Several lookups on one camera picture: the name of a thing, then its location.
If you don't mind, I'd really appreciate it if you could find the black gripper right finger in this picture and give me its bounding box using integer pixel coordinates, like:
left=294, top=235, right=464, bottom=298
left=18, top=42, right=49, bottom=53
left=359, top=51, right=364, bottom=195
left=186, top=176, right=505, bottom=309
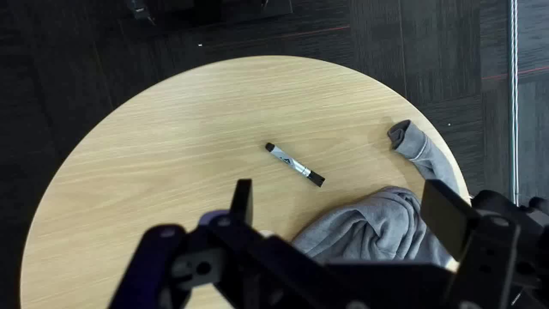
left=421, top=178, right=549, bottom=309

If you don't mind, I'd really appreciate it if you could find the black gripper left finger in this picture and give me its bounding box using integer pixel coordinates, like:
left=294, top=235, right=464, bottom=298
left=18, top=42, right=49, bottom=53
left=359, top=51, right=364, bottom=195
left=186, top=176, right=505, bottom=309
left=109, top=176, right=332, bottom=309

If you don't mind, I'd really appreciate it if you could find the black and white marker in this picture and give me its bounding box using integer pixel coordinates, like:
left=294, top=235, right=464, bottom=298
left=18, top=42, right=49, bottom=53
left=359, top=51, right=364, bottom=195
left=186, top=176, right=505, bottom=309
left=265, top=140, right=327, bottom=188

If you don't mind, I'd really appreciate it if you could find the gray sweatshirt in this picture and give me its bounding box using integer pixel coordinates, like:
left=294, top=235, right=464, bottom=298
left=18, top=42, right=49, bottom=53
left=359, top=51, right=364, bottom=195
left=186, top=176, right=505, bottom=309
left=291, top=118, right=473, bottom=271

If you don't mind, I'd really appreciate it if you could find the gray glass wall rail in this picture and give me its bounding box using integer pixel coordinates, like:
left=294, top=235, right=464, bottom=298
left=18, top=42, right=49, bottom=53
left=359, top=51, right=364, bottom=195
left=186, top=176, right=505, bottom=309
left=510, top=0, right=521, bottom=205

